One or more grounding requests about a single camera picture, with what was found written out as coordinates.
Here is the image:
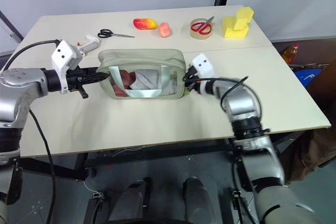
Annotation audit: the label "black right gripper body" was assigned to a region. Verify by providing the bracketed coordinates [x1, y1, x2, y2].
[183, 66, 202, 91]

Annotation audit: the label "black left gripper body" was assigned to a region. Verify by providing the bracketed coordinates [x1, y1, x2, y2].
[65, 68, 89, 99]

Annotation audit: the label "green pouch with clear window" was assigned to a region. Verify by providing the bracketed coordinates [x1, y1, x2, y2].
[96, 48, 187, 101]

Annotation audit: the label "clear tape roll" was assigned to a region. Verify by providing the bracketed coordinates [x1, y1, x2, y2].
[190, 18, 212, 40]

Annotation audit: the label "pink toy peach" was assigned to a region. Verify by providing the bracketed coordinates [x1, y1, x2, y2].
[157, 22, 173, 38]

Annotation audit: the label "yellow stepped foam block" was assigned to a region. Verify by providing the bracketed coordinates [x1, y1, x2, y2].
[222, 15, 249, 38]

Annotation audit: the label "red yellow toy mango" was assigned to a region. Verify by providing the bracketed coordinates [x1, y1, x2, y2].
[133, 18, 158, 30]

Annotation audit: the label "dark diagonal bar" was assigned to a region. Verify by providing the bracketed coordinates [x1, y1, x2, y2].
[0, 10, 24, 44]

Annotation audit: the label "yellow hexagonal foam block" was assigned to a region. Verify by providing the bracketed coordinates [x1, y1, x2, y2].
[235, 7, 255, 31]

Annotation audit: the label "yellow oil bottle red cap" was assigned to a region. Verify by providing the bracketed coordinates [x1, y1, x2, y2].
[282, 44, 300, 65]

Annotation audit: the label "blue bag with white print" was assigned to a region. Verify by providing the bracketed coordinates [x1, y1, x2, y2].
[293, 68, 323, 88]

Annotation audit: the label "dark grey rounded shape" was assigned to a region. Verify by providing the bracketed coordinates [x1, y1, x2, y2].
[182, 177, 218, 224]
[107, 178, 152, 222]

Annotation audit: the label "brown fabric mass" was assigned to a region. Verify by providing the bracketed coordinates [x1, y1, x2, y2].
[285, 60, 336, 184]

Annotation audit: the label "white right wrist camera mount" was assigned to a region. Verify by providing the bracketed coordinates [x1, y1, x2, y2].
[191, 53, 216, 78]

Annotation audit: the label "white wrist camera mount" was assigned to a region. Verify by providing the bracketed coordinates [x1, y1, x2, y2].
[51, 39, 85, 95]
[191, 53, 216, 78]

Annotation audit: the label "white plastic handle tool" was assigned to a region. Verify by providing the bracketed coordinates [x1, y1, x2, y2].
[78, 34, 101, 57]

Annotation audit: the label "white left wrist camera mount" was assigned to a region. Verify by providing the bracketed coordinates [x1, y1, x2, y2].
[51, 39, 85, 95]

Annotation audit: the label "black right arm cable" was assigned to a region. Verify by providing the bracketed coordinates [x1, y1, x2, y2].
[182, 76, 263, 120]

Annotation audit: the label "black handled scissors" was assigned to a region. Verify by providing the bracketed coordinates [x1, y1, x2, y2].
[97, 28, 135, 39]

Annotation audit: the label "red handled scissors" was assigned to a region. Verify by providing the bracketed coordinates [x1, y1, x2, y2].
[191, 16, 215, 35]

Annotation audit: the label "black table frame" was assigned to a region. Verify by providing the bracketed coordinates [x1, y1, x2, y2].
[20, 131, 302, 183]

